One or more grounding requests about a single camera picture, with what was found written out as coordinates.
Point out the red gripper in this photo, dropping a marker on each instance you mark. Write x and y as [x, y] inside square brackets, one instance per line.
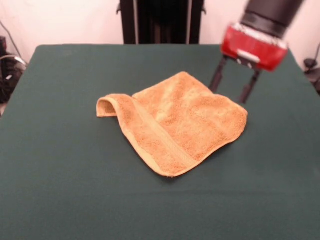
[255, 48]

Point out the orange terry towel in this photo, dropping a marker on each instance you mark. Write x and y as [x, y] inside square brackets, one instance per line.
[195, 120]

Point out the dark stand base with knob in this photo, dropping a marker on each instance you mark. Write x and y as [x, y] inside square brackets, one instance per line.
[312, 72]

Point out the dark green table cloth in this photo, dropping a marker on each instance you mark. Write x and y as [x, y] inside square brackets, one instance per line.
[75, 200]

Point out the black equipment pile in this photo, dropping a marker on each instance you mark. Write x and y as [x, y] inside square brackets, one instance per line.
[7, 75]

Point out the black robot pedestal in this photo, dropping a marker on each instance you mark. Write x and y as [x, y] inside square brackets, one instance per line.
[162, 25]

